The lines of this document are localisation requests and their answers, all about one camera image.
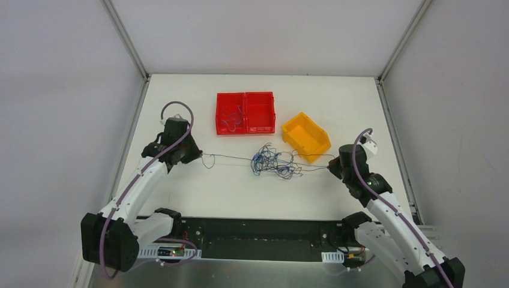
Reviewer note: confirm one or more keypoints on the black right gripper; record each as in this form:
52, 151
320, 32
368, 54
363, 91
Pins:
337, 169

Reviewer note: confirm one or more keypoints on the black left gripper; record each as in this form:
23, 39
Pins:
188, 150

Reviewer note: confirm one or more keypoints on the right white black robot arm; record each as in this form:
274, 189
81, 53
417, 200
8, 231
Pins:
386, 231

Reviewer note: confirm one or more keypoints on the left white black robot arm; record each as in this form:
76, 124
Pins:
114, 236

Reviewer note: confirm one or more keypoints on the yellow plastic bin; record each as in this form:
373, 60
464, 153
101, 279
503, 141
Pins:
306, 137

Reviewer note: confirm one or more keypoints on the left red plastic bin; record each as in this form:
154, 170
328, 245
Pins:
229, 113

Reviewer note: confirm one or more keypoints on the red plastic bin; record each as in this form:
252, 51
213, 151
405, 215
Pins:
229, 113
260, 113

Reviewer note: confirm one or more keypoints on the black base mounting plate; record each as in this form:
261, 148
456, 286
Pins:
272, 240

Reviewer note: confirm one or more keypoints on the right red plastic bin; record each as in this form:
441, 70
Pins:
260, 113

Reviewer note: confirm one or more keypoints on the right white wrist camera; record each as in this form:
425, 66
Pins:
369, 145

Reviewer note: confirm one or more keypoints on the right white cable duct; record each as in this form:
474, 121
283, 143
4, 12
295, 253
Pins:
332, 257

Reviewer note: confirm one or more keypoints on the white cable duct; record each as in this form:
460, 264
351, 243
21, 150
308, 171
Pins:
332, 257
168, 253

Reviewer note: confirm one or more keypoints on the left white cable duct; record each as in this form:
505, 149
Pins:
168, 253

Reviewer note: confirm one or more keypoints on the aluminium frame rail left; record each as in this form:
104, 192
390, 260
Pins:
140, 82

